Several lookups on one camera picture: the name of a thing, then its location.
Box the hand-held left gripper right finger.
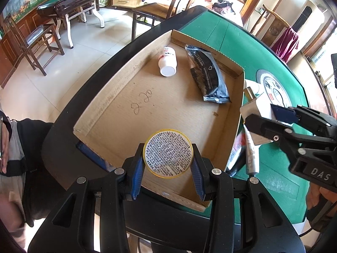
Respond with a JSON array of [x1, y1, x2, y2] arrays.
[[190, 144, 307, 253]]

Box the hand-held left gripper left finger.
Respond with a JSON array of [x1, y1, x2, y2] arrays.
[[28, 144, 145, 253]]

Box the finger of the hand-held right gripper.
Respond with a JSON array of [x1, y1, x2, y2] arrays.
[[271, 104, 337, 137], [245, 114, 337, 159]]

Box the small white box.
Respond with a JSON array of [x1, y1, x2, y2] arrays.
[[240, 99, 277, 145]]

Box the round yellow container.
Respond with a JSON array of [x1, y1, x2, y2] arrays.
[[143, 129, 195, 178]]

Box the shallow cardboard box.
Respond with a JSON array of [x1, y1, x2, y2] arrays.
[[73, 30, 245, 213]]

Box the person's right hand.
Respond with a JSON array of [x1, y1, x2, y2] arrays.
[[307, 183, 328, 211]]

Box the pale pink tube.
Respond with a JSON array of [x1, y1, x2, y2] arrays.
[[243, 123, 261, 176]]

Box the round table control panel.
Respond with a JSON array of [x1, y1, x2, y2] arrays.
[[257, 69, 293, 108]]

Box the dark red cloth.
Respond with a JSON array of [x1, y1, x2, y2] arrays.
[[274, 26, 300, 62]]

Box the black foil packet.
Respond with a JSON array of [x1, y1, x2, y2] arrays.
[[184, 44, 231, 104]]

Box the green mahjong table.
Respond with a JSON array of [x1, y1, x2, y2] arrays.
[[41, 5, 327, 243]]

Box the carved wooden chair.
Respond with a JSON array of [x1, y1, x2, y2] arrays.
[[250, 4, 293, 48]]

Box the white bottle with red label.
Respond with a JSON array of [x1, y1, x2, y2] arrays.
[[158, 47, 178, 77]]

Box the dark clothes bundle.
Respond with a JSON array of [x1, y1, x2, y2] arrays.
[[212, 1, 235, 15]]

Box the curved-back wooden chair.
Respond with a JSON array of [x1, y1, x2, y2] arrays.
[[131, 0, 208, 43]]

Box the light wooden cabinet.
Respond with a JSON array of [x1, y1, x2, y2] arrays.
[[111, 0, 158, 9]]

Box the dark wooden chair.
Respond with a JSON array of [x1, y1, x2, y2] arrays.
[[4, 13, 65, 77]]

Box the landscape wall painting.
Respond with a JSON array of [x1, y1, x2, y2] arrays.
[[3, 0, 87, 24]]

